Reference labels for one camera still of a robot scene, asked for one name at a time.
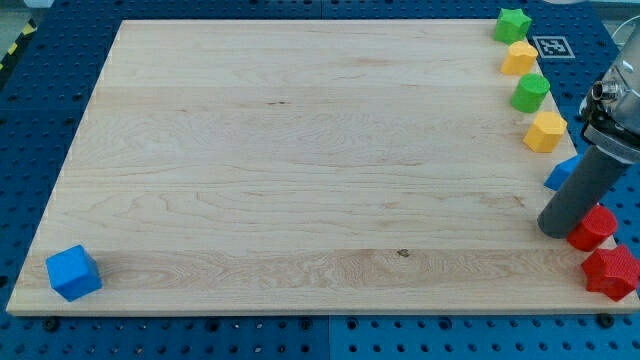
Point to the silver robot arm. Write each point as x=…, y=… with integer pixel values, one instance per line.
x=611, y=107

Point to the blue cube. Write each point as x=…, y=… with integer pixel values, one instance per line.
x=73, y=273

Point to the wooden board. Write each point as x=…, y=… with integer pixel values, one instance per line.
x=306, y=167

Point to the green cylinder block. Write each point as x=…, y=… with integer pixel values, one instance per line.
x=530, y=93

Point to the yellow hexagon block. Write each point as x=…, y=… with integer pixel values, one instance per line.
x=545, y=132

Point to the yellow heart block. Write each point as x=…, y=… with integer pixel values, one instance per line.
x=520, y=58

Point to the blue block behind pointer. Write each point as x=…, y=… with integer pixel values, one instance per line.
x=561, y=172

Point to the green star block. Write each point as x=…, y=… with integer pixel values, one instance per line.
x=512, y=25

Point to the grey cylindrical pointer tool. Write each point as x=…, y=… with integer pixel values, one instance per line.
x=581, y=191

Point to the white fiducial marker tag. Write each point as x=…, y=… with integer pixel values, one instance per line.
x=553, y=47

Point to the red cylinder block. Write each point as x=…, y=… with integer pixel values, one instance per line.
x=593, y=229

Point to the red star block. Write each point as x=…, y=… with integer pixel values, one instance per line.
x=613, y=272

